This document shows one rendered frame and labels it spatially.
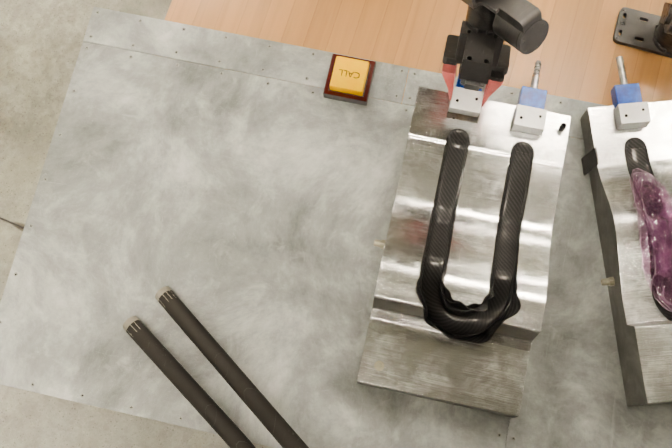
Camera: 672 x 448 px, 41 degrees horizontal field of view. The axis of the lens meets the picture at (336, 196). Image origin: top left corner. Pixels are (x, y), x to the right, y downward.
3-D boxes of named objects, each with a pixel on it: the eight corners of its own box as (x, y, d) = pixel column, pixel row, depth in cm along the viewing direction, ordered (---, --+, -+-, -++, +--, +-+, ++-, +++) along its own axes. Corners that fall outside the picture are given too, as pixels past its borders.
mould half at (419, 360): (415, 105, 162) (420, 75, 149) (560, 133, 160) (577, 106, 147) (357, 383, 150) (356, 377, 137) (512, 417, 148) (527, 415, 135)
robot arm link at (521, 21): (559, 31, 134) (554, -27, 124) (516, 65, 133) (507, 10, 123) (505, -6, 140) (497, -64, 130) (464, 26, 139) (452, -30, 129)
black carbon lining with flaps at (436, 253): (445, 130, 154) (451, 110, 145) (540, 149, 152) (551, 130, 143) (405, 331, 145) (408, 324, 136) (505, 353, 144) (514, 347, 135)
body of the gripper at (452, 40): (506, 78, 141) (516, 38, 135) (441, 66, 142) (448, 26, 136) (508, 55, 145) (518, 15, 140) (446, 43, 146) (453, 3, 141)
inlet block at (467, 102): (463, 36, 153) (465, 29, 148) (492, 41, 153) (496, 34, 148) (448, 111, 153) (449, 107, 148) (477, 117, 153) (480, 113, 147)
